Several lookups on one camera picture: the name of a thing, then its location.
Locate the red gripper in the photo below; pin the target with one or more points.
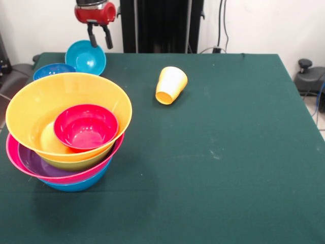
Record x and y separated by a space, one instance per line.
94 14

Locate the small light blue bowl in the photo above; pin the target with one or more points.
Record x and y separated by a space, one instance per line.
83 61

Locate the yellow cup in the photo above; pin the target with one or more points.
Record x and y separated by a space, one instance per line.
172 81

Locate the small red bowl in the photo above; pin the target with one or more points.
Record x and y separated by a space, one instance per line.
86 129

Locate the large orange bowl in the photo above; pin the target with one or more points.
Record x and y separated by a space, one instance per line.
33 114

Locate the green bowl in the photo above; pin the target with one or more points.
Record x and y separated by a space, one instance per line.
76 165

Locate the purple bowl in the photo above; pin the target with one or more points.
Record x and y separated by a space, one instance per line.
30 162

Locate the large pink bowl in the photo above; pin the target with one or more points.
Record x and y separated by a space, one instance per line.
11 152

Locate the small dark blue bowl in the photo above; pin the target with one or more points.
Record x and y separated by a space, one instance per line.
52 71

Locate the black table clamp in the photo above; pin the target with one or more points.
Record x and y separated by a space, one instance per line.
35 58

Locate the black chair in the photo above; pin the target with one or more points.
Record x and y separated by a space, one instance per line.
15 76

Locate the large light blue bowl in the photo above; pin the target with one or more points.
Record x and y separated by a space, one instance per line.
76 186

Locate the dark green tablecloth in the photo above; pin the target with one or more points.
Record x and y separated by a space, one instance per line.
228 203

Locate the black knobbed device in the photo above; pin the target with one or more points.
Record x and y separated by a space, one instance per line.
308 78

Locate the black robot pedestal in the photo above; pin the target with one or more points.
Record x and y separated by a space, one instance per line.
162 25

